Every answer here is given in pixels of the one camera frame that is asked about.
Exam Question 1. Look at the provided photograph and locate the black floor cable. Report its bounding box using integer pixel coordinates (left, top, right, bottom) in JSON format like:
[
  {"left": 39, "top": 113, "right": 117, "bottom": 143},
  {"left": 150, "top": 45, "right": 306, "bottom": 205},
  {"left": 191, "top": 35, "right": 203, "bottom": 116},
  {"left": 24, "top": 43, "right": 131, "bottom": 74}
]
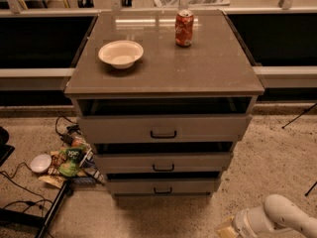
[{"left": 0, "top": 162, "right": 55, "bottom": 216}]

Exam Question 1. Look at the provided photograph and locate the red soda can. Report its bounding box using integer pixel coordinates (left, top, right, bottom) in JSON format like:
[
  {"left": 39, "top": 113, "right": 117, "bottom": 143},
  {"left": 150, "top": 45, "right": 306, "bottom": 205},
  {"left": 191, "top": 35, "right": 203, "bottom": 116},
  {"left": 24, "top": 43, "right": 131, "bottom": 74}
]
[{"left": 175, "top": 9, "right": 194, "bottom": 47}]

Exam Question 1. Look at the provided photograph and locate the black tripod leg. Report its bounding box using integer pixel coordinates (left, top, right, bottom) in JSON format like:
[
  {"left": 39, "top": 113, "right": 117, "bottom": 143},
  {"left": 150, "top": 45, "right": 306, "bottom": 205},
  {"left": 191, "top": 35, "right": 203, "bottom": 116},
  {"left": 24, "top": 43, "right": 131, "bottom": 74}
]
[{"left": 304, "top": 181, "right": 317, "bottom": 196}]

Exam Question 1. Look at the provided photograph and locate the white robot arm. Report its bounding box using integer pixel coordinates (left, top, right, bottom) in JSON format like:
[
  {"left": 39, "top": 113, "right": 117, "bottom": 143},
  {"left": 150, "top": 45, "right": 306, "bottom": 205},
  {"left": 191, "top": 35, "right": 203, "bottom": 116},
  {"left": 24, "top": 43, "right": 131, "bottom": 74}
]
[{"left": 216, "top": 194, "right": 317, "bottom": 238}]

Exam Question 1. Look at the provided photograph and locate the yellow snack packet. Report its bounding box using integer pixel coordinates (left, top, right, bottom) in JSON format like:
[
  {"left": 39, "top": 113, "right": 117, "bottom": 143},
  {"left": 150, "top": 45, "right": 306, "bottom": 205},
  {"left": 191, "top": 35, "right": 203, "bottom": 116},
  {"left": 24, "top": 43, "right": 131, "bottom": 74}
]
[{"left": 39, "top": 176, "right": 65, "bottom": 188}]

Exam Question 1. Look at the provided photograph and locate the green snack bag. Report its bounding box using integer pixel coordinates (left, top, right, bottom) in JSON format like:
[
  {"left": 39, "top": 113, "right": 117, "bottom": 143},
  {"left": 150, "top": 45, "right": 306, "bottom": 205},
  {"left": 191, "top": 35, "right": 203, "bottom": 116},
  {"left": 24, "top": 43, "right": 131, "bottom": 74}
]
[{"left": 58, "top": 147, "right": 83, "bottom": 178}]

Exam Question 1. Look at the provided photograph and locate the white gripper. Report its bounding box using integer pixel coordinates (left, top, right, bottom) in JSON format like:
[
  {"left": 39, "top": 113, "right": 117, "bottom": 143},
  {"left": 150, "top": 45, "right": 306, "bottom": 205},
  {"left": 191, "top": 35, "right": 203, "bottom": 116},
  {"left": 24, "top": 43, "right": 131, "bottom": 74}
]
[{"left": 215, "top": 206, "right": 274, "bottom": 238}]

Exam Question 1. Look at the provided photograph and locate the white bowl on cabinet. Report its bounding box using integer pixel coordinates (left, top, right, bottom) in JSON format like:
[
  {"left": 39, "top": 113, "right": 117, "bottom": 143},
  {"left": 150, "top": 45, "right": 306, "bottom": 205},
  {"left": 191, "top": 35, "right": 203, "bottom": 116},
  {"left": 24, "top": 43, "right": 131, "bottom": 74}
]
[{"left": 98, "top": 41, "right": 144, "bottom": 69}]

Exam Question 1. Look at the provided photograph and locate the white bowl on floor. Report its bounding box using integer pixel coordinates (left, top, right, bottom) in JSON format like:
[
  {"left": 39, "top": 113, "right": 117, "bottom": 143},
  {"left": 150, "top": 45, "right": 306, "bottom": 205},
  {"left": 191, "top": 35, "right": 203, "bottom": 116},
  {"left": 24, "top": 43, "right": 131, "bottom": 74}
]
[{"left": 30, "top": 154, "right": 52, "bottom": 174}]

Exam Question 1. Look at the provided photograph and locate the grey drawer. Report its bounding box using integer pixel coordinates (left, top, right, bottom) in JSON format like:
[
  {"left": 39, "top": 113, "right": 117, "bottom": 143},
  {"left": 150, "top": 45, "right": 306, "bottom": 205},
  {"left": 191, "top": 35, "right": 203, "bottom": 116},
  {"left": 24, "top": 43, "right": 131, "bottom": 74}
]
[
  {"left": 94, "top": 142, "right": 232, "bottom": 174},
  {"left": 74, "top": 97, "right": 254, "bottom": 144},
  {"left": 106, "top": 172, "right": 221, "bottom": 196}
]

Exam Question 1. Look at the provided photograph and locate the black power adapter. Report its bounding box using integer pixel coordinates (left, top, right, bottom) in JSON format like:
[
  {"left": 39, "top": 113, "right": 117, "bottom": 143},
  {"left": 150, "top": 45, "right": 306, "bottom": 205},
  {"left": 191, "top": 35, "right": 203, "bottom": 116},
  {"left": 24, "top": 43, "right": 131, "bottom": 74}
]
[{"left": 60, "top": 134, "right": 73, "bottom": 146}]

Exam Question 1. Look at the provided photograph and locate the grey drawer cabinet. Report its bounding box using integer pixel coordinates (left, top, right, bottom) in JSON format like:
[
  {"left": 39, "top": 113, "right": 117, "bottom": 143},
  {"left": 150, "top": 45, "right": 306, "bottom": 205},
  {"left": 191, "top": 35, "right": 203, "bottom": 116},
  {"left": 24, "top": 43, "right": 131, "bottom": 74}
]
[{"left": 63, "top": 9, "right": 265, "bottom": 198}]

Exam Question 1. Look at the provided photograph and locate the black stand base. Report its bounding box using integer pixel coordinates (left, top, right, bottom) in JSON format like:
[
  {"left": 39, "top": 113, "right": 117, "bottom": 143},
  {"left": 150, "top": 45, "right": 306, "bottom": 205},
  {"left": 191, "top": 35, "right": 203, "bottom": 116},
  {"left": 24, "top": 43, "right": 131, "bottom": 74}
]
[{"left": 0, "top": 181, "right": 71, "bottom": 238}]

